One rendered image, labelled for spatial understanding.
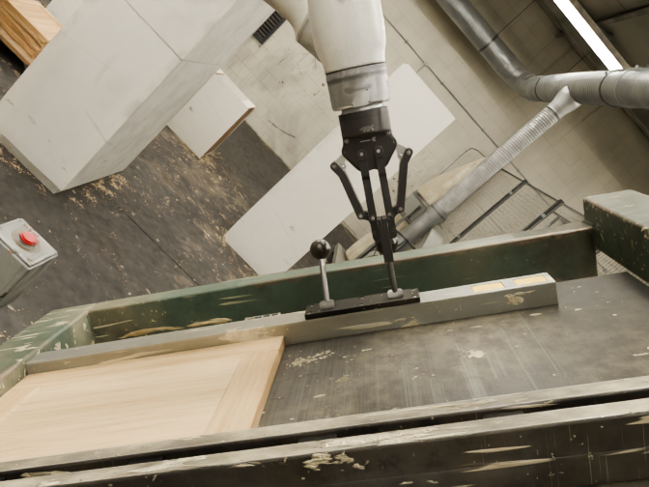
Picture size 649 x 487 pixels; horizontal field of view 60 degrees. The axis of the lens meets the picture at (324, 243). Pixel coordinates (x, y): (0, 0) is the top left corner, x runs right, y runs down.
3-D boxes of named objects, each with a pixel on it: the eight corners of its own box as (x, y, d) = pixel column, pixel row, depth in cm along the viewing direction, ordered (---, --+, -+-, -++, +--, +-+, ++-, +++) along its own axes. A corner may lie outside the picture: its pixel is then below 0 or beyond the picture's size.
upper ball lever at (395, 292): (384, 296, 100) (372, 230, 93) (406, 293, 99) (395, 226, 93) (386, 308, 96) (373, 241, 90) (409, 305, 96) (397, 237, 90)
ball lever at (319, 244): (320, 315, 100) (310, 243, 104) (340, 312, 100) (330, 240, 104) (316, 312, 97) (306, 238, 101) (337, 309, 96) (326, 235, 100)
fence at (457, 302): (45, 371, 109) (40, 352, 108) (549, 294, 98) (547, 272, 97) (31, 384, 105) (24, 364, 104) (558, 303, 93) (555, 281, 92)
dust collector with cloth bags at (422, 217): (329, 250, 731) (462, 132, 681) (366, 288, 741) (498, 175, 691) (322, 286, 599) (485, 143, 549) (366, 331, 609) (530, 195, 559)
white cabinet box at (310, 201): (237, 221, 533) (401, 65, 486) (279, 265, 542) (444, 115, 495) (221, 238, 475) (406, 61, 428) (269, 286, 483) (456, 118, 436)
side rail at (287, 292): (111, 344, 135) (98, 301, 132) (587, 270, 121) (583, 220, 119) (99, 356, 129) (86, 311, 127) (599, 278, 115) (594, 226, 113)
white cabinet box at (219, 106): (173, 114, 613) (218, 66, 597) (211, 153, 621) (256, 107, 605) (158, 116, 569) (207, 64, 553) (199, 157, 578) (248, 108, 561)
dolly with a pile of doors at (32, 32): (16, 30, 443) (40, 1, 436) (66, 80, 451) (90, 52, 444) (-38, 21, 384) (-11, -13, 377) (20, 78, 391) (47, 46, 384)
